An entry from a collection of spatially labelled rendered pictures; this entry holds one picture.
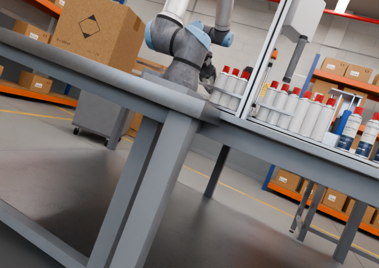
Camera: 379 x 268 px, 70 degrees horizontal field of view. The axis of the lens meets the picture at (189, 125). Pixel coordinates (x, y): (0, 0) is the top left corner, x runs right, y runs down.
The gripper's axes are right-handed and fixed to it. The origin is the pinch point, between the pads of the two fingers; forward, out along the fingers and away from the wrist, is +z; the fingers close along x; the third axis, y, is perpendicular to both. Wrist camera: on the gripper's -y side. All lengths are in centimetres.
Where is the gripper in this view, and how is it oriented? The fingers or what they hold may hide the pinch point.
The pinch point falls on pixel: (209, 91)
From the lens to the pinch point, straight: 142.1
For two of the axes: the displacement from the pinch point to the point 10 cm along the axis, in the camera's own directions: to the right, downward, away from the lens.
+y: 3.2, 0.7, 9.5
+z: 1.3, 9.9, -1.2
